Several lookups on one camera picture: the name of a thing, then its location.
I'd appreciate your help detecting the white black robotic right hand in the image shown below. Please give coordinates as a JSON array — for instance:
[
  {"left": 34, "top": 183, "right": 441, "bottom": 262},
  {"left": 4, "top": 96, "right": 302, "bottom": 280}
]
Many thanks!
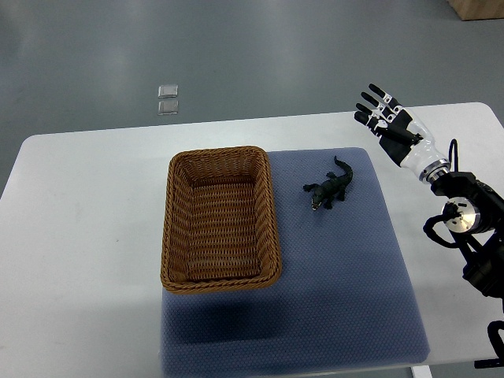
[{"left": 354, "top": 83, "right": 451, "bottom": 183}]

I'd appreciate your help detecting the dark toy crocodile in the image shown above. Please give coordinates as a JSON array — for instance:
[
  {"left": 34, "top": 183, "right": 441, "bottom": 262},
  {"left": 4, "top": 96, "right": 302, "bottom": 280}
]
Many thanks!
[{"left": 302, "top": 156, "right": 354, "bottom": 211}]

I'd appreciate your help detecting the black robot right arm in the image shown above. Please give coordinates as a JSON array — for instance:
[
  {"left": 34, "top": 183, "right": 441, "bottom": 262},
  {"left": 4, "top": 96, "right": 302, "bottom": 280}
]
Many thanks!
[{"left": 423, "top": 139, "right": 503, "bottom": 299}]

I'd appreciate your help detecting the brown wicker basket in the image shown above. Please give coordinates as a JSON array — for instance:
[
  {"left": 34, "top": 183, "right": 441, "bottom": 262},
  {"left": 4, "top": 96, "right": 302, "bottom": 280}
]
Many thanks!
[{"left": 160, "top": 146, "right": 282, "bottom": 295}]

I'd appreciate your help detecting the wooden box corner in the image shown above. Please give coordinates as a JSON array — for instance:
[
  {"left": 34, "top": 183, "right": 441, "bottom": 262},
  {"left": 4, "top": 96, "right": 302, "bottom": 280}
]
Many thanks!
[{"left": 447, "top": 0, "right": 503, "bottom": 21}]

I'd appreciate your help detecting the blue textured table mat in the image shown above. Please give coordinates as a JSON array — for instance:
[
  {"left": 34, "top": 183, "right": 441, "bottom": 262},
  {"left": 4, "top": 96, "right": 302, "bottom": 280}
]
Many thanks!
[{"left": 160, "top": 147, "right": 430, "bottom": 377}]

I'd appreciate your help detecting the white table leg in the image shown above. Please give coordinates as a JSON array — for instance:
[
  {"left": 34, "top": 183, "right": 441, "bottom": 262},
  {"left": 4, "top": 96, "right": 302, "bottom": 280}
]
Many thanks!
[{"left": 411, "top": 365, "right": 433, "bottom": 378}]

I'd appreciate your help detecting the upper metal floor plate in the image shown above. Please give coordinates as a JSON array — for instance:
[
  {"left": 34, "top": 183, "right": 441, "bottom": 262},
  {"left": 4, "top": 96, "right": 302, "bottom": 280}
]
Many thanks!
[{"left": 157, "top": 84, "right": 179, "bottom": 98}]

